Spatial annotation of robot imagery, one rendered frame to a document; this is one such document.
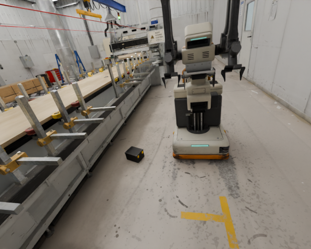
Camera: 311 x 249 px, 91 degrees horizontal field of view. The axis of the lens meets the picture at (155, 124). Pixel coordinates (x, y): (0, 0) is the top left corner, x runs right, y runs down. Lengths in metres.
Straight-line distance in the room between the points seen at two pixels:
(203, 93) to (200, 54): 0.35
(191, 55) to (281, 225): 1.48
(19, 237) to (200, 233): 1.32
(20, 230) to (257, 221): 1.76
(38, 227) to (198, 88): 1.78
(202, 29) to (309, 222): 1.63
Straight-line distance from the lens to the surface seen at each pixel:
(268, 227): 1.59
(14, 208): 0.89
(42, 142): 1.28
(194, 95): 1.54
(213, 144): 1.77
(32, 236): 1.71
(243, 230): 1.52
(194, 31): 1.42
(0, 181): 1.43
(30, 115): 1.24
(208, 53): 1.48
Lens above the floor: 1.31
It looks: 28 degrees down
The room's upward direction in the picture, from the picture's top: 10 degrees counter-clockwise
